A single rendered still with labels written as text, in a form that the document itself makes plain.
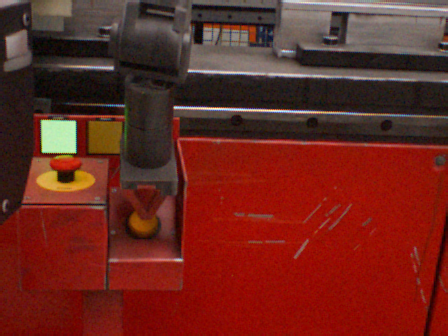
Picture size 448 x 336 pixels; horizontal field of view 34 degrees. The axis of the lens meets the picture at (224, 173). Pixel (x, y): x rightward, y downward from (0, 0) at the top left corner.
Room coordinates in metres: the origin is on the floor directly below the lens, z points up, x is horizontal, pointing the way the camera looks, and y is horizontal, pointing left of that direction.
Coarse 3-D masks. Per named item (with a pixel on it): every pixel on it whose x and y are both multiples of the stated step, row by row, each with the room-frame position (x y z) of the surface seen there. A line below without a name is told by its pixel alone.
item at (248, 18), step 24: (216, 0) 1.49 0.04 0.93; (240, 0) 1.50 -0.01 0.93; (264, 0) 1.51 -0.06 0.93; (360, 0) 1.53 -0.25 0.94; (384, 0) 1.53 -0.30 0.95; (408, 0) 1.54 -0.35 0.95; (432, 0) 1.54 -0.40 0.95; (216, 24) 1.50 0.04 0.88; (240, 24) 1.51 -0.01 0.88; (264, 24) 1.51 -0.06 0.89; (336, 24) 1.52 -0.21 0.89
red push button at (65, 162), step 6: (60, 156) 0.87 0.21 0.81; (66, 156) 0.87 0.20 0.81; (72, 156) 0.87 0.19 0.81; (54, 162) 0.85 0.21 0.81; (60, 162) 0.85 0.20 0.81; (66, 162) 0.85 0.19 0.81; (72, 162) 0.85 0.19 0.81; (78, 162) 0.86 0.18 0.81; (54, 168) 0.85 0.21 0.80; (60, 168) 0.85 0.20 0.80; (66, 168) 0.85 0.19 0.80; (72, 168) 0.85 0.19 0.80; (78, 168) 0.86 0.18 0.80; (60, 174) 0.85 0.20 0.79; (66, 174) 0.85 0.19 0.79; (72, 174) 0.86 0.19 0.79; (60, 180) 0.85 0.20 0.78; (66, 180) 0.85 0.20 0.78; (72, 180) 0.86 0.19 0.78
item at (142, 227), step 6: (132, 216) 0.88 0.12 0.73; (138, 216) 0.88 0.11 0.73; (132, 222) 0.87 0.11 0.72; (138, 222) 0.87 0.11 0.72; (144, 222) 0.87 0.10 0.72; (150, 222) 0.88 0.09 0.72; (156, 222) 0.88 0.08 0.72; (132, 228) 0.87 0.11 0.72; (138, 228) 0.87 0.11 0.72; (144, 228) 0.87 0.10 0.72; (150, 228) 0.87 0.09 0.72; (156, 228) 0.88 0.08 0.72; (138, 234) 0.86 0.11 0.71; (144, 234) 0.86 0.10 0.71; (150, 234) 0.87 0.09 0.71
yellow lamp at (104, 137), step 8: (96, 128) 0.95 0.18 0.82; (104, 128) 0.95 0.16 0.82; (112, 128) 0.95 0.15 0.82; (120, 128) 0.96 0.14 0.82; (96, 136) 0.95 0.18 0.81; (104, 136) 0.95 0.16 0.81; (112, 136) 0.95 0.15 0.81; (120, 136) 0.96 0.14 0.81; (96, 144) 0.95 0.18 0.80; (104, 144) 0.95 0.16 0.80; (112, 144) 0.95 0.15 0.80; (96, 152) 0.95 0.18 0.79; (104, 152) 0.95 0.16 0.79; (112, 152) 0.95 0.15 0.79
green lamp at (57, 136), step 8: (48, 128) 0.94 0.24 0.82; (56, 128) 0.94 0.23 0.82; (64, 128) 0.94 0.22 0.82; (72, 128) 0.95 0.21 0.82; (48, 136) 0.94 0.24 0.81; (56, 136) 0.94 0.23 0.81; (64, 136) 0.94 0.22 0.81; (72, 136) 0.95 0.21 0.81; (48, 144) 0.94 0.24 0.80; (56, 144) 0.94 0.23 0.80; (64, 144) 0.94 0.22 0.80; (72, 144) 0.95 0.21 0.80; (64, 152) 0.94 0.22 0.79; (72, 152) 0.95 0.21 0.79
